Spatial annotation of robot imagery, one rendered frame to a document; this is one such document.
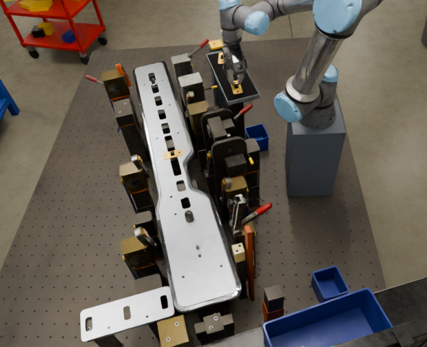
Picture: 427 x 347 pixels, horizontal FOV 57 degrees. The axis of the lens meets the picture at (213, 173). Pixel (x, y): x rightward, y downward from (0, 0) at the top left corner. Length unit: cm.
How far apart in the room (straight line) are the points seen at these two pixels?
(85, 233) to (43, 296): 31
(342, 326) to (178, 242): 59
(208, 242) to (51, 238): 85
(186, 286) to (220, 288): 11
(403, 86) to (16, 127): 334
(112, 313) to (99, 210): 73
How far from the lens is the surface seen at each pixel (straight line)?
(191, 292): 130
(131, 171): 158
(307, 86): 132
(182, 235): 141
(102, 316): 135
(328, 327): 123
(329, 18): 112
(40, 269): 190
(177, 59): 208
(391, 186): 291
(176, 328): 121
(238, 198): 122
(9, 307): 188
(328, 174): 176
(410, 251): 265
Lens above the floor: 218
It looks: 49 degrees down
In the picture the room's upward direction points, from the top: 9 degrees counter-clockwise
